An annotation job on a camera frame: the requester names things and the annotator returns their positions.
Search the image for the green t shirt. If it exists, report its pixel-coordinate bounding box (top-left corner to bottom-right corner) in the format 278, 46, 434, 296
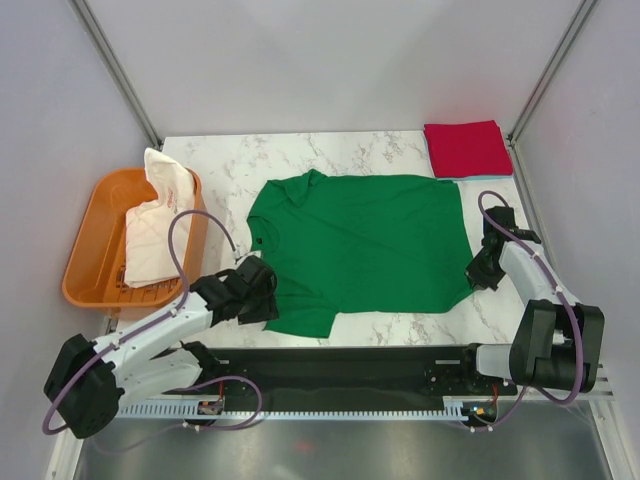
247, 170, 472, 338

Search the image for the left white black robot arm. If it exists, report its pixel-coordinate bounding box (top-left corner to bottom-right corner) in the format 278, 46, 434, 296
44, 256, 279, 439

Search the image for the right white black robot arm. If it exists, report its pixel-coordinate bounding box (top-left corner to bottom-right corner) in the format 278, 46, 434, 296
457, 206, 605, 394

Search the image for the folded light blue t shirt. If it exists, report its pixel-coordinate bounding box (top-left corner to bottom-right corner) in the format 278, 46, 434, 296
426, 135, 513, 180

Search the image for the white crumpled t shirt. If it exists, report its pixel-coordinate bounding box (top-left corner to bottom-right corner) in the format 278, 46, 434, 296
124, 148, 196, 288

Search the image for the folded red t shirt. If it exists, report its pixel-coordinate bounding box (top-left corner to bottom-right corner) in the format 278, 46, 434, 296
423, 120, 513, 179

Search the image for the orange plastic basket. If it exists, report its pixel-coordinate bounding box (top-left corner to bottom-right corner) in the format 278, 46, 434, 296
62, 167, 182, 313

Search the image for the aluminium frame rail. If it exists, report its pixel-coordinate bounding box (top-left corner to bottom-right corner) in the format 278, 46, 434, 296
69, 357, 616, 400

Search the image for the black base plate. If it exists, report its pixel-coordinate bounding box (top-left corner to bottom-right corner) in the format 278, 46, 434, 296
185, 342, 517, 408

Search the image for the white slotted cable duct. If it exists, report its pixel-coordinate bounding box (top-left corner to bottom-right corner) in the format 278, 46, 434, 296
116, 395, 468, 421

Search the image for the right aluminium corner post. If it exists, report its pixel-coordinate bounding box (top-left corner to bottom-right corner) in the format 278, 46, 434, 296
506, 0, 600, 148

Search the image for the aluminium corner post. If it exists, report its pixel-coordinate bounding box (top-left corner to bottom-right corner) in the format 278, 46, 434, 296
506, 0, 600, 148
69, 0, 163, 148

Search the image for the left aluminium corner post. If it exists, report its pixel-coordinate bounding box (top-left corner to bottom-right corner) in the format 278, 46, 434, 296
69, 0, 163, 148

